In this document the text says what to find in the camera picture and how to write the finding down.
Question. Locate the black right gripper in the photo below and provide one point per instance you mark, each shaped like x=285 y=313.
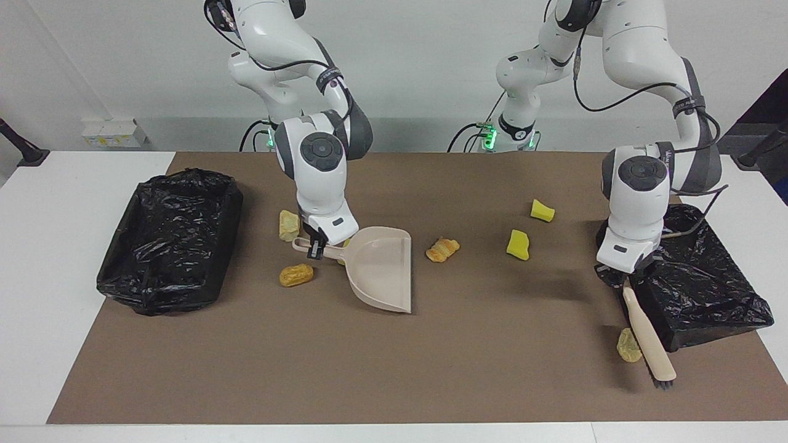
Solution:
x=311 y=234

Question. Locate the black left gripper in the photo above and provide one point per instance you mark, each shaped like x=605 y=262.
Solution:
x=628 y=280

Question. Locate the yellow sponge piece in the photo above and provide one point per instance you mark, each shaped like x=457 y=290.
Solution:
x=342 y=260
x=518 y=245
x=542 y=211

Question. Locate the brown bread roll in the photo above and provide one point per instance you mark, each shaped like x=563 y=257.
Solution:
x=296 y=275

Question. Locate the pale bread chunk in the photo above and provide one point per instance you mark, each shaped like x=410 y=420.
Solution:
x=287 y=226

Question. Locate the beige hand brush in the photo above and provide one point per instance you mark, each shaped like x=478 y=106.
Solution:
x=649 y=338

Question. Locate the pale flaky pastry piece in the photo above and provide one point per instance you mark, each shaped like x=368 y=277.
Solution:
x=627 y=346

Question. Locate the beige plastic dustpan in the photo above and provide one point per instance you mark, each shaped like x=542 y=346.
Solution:
x=381 y=271

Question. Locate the toy croissant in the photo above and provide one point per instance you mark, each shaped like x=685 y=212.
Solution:
x=443 y=250

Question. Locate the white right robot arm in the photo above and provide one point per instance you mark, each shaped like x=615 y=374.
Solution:
x=320 y=184

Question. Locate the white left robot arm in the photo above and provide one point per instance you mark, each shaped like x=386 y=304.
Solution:
x=637 y=209

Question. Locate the black bag-lined bin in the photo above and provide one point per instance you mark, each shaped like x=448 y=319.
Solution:
x=166 y=246
x=708 y=289

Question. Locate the brown table mat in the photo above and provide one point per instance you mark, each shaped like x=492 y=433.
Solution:
x=492 y=369

